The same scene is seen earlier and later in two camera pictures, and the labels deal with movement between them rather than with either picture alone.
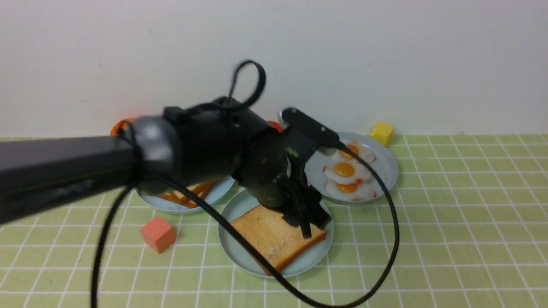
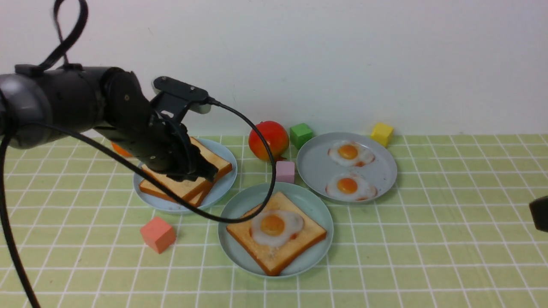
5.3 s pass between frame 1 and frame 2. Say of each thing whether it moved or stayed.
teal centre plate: stayed
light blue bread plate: stayed
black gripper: moved
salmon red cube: stayed
